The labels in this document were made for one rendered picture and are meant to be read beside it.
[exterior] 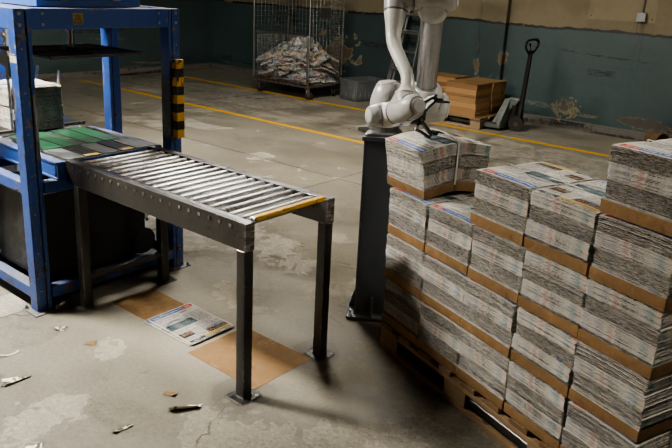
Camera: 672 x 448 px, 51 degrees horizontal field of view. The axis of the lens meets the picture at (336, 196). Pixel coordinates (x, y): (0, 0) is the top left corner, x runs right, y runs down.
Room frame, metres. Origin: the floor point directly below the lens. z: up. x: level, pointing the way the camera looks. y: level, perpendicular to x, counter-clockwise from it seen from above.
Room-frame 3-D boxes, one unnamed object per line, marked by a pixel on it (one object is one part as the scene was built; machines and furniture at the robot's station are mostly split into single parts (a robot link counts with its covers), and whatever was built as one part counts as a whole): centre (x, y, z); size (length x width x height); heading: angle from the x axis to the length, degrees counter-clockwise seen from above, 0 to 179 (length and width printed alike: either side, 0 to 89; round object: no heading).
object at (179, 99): (4.01, 0.93, 1.05); 0.05 x 0.05 x 0.45; 51
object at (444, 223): (2.76, -0.71, 0.42); 1.17 x 0.39 x 0.83; 31
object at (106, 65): (4.42, 1.45, 0.77); 0.09 x 0.09 x 1.55; 51
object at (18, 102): (3.37, 1.53, 0.77); 0.09 x 0.09 x 1.55; 51
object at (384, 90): (3.54, -0.24, 1.17); 0.18 x 0.16 x 0.22; 83
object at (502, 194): (2.65, -0.78, 0.95); 0.38 x 0.29 x 0.23; 122
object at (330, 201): (3.45, 0.54, 0.74); 1.34 x 0.05 x 0.12; 51
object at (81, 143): (3.90, 1.49, 0.75); 0.70 x 0.65 x 0.10; 51
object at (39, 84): (4.26, 1.93, 0.93); 0.38 x 0.30 x 0.26; 51
